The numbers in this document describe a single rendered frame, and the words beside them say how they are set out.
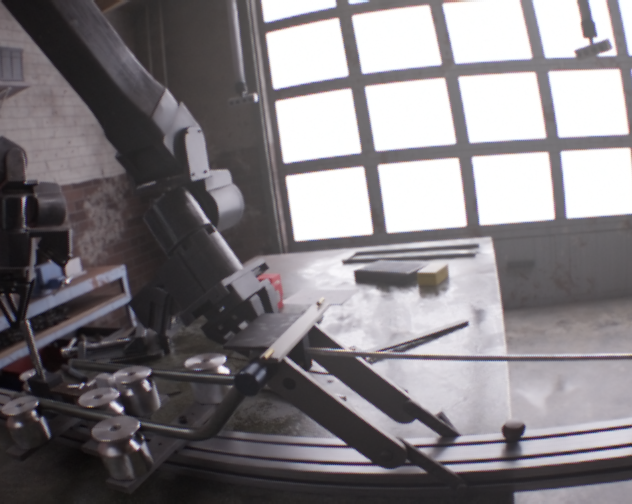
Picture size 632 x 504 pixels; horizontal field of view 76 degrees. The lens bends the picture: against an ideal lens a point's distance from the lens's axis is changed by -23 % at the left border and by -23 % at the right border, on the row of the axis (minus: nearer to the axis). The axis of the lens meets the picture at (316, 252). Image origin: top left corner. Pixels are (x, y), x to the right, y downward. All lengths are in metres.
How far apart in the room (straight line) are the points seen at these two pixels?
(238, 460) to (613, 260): 3.35
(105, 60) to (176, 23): 3.66
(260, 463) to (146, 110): 0.34
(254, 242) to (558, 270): 2.21
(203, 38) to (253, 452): 3.60
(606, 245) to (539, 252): 0.54
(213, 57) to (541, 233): 2.69
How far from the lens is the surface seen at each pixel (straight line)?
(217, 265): 0.48
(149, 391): 0.58
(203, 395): 0.58
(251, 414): 0.64
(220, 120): 3.75
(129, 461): 0.46
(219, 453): 0.52
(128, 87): 0.45
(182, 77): 3.96
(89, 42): 0.43
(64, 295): 2.25
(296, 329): 0.42
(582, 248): 3.56
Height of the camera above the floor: 1.17
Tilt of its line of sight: 10 degrees down
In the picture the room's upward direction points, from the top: 8 degrees counter-clockwise
